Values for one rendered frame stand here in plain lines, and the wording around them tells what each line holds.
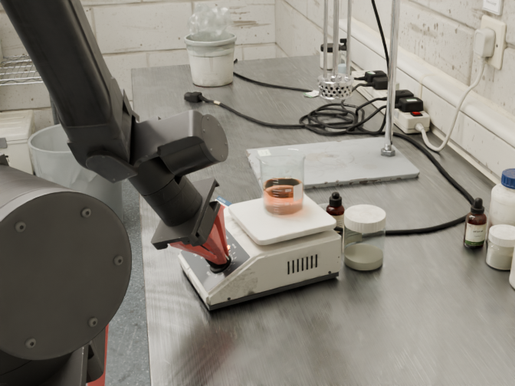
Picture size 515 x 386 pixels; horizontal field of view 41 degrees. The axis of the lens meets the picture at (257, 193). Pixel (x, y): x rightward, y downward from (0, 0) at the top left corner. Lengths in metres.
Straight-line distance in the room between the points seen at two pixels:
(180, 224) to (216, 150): 0.12
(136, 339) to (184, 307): 1.23
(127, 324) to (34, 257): 2.01
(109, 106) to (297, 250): 0.35
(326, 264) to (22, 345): 0.75
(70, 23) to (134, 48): 2.69
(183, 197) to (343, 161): 0.57
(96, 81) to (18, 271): 0.46
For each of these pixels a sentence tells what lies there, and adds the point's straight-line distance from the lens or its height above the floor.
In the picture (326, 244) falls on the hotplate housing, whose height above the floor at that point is 0.81.
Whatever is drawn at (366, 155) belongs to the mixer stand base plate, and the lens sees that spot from 1.37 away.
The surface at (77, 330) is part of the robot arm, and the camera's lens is 0.25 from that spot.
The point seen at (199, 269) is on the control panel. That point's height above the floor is 0.78.
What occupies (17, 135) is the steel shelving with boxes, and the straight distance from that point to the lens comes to 2.99.
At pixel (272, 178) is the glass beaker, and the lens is 0.93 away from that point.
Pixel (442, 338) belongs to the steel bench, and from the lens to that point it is 0.89.
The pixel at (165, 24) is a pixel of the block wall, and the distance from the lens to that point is 3.28.
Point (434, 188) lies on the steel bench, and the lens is 1.27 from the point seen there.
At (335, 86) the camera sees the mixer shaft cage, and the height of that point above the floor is 0.92.
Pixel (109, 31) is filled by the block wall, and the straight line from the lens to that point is 3.28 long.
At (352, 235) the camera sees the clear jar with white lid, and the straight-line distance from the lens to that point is 0.98.
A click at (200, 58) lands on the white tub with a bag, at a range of 1.86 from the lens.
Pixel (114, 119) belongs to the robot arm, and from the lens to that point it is 0.71.
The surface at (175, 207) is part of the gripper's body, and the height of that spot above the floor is 0.91.
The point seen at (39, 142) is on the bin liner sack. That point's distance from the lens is 2.68.
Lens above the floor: 1.27
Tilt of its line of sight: 25 degrees down
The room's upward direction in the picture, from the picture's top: 2 degrees counter-clockwise
